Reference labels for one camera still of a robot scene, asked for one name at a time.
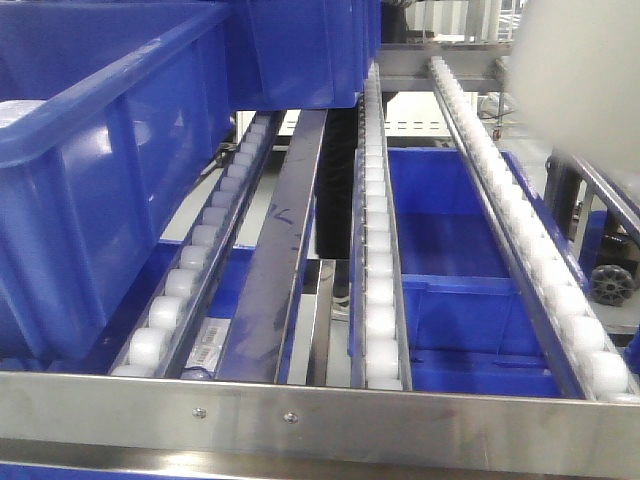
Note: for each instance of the white plastic bin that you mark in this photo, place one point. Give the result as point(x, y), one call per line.
point(574, 73)

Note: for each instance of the blue crate lower layer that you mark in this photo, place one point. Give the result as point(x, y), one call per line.
point(474, 323)

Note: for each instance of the steel front shelf beam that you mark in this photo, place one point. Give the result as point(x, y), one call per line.
point(221, 429)

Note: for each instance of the person in black trousers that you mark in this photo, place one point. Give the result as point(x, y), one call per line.
point(334, 188)

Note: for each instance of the middle white roller track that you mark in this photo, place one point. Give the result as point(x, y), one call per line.
point(378, 335)

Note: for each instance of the white roller track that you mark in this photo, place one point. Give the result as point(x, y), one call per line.
point(577, 349)
point(378, 335)
point(163, 335)

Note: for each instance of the barcode label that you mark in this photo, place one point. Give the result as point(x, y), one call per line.
point(209, 343)

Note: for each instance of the blue crate upper middle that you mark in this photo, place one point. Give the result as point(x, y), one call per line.
point(300, 54)

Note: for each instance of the left white roller track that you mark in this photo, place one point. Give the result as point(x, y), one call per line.
point(163, 335)

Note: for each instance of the large blue crate left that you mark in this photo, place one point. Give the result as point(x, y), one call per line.
point(130, 104)

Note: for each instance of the right white roller track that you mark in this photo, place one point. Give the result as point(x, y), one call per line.
point(577, 349)

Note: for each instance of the grey caster wheel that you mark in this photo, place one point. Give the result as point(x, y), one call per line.
point(611, 285)

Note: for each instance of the steel divider rail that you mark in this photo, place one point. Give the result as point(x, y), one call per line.
point(258, 330)

